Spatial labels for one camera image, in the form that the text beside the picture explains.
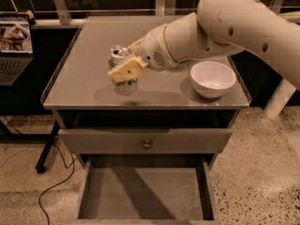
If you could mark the black laptop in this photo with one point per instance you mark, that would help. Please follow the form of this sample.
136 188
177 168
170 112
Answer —
16 50

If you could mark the grey drawer cabinet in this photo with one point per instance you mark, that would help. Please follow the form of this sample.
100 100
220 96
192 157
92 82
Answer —
81 95

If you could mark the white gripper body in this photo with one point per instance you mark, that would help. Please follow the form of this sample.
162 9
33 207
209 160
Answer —
152 49

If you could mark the white ceramic bowl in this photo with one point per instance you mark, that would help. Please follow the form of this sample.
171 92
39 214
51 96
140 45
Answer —
212 79

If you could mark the open grey middle drawer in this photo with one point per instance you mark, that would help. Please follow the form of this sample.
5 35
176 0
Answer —
146 190

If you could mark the brass drawer knob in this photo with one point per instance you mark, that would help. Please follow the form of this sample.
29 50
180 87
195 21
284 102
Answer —
147 144

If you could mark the closed grey top drawer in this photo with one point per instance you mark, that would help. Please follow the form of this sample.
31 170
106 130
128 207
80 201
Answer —
130 141

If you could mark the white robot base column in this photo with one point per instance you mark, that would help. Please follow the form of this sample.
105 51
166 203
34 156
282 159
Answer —
279 99

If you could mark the silver crushed 7up can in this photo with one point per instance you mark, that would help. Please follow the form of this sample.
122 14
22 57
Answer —
117 55

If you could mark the black table leg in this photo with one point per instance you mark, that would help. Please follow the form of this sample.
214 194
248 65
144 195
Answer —
48 139

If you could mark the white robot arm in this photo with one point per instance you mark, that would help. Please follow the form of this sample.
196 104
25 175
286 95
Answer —
217 27

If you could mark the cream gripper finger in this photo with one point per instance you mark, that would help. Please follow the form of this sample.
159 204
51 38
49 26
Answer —
135 47
131 69

